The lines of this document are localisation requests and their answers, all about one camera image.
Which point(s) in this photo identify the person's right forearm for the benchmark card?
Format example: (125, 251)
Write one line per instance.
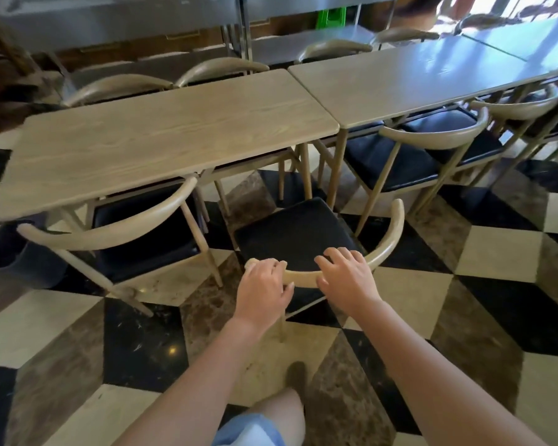
(428, 376)

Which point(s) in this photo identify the person's right hand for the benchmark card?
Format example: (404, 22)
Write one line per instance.
(348, 283)

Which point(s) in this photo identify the person's right middle finger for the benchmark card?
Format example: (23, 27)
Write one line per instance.
(337, 254)

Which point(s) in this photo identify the person's leg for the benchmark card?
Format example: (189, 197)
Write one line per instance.
(283, 413)

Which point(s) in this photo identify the blue denim shorts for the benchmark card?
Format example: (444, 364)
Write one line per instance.
(246, 431)

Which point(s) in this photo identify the brown shoe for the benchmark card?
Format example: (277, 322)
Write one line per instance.
(296, 378)

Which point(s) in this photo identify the light wooden table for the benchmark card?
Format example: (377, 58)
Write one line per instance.
(530, 37)
(167, 134)
(414, 78)

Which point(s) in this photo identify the person's left forearm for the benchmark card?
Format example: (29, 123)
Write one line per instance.
(195, 385)

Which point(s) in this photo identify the person's left thumb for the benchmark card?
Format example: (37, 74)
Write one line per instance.
(289, 290)

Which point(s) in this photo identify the person's right thumb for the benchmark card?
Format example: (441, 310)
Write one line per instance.
(321, 283)

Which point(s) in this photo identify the green plastic crate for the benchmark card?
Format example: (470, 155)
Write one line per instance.
(329, 19)

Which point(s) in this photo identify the person's right little finger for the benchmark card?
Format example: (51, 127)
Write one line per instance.
(364, 265)

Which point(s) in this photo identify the person's left hand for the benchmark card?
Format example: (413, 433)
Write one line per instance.
(260, 294)

